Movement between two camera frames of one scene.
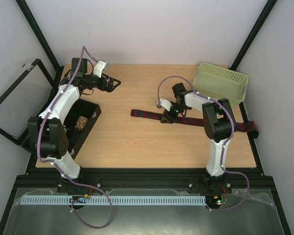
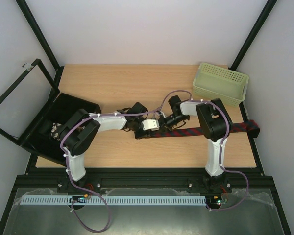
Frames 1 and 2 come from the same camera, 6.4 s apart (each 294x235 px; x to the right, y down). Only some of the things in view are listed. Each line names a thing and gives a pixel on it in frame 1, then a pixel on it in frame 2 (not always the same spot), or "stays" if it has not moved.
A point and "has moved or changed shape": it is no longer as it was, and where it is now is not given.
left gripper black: x=110 y=88 -> x=138 y=135
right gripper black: x=169 y=115 -> x=168 y=121
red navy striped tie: x=251 y=127 has moved or changed shape
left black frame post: x=40 y=35 stays
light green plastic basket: x=219 y=82 stays
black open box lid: x=29 y=98 stays
